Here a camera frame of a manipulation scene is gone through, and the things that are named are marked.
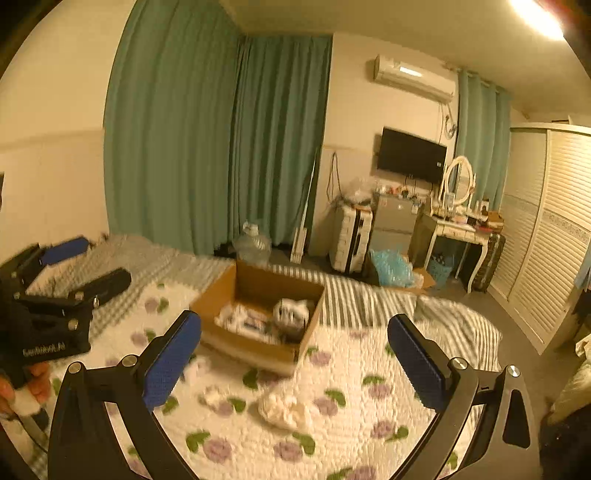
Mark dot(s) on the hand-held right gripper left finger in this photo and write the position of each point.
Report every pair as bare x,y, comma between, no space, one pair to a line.
173,355

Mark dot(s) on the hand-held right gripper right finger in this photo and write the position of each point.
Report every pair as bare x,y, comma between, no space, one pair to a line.
415,355

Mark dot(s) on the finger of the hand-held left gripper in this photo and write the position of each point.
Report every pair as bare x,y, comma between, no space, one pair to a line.
108,282
69,248

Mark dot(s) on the brown cardboard box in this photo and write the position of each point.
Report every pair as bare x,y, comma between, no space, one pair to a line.
254,353

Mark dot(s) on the grey white plush toy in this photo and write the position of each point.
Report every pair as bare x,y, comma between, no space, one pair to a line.
291,314

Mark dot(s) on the white soft pile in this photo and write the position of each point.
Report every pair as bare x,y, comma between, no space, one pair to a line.
242,321

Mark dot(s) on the person's left hand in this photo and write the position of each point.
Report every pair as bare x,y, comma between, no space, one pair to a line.
34,381

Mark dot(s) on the small white cloth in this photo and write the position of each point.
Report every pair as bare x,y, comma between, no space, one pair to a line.
215,398

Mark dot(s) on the white floral blanket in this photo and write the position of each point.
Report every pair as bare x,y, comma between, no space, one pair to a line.
346,364

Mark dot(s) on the grey striped bed sheet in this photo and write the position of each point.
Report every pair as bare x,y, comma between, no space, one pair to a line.
360,299

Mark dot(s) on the blue plastic bag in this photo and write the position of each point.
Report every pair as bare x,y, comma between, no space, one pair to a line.
392,270

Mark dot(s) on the blue plastic basket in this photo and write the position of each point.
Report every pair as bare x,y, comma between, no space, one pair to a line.
441,270

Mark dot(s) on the white dressing table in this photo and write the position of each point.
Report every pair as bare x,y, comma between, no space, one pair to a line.
455,230

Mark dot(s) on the white suitcase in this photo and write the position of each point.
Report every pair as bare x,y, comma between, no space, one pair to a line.
348,240

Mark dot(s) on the grey mini fridge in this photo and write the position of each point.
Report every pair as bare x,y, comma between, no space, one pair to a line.
392,224

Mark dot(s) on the clear water jug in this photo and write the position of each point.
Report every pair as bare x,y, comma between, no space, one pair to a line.
251,247

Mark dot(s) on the wide teal curtain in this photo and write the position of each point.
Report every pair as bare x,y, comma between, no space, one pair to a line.
171,138

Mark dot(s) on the beige cloth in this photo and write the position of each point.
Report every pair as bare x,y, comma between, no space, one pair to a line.
575,387

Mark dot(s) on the white mop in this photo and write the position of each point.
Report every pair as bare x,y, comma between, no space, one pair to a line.
300,240

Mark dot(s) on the clear plastic bag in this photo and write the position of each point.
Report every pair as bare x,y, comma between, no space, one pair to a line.
359,191

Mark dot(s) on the white oval mirror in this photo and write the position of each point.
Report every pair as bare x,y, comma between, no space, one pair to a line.
459,182

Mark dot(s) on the white slatted wardrobe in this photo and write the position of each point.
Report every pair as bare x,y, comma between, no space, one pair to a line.
545,230

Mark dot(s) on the narrow teal curtain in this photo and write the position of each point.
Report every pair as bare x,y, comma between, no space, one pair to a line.
485,138

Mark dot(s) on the white air conditioner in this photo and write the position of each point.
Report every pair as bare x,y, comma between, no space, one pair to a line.
411,76

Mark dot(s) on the ceiling light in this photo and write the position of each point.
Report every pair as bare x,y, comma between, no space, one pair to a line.
538,18

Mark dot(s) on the black wall television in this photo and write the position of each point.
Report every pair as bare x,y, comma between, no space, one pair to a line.
411,154

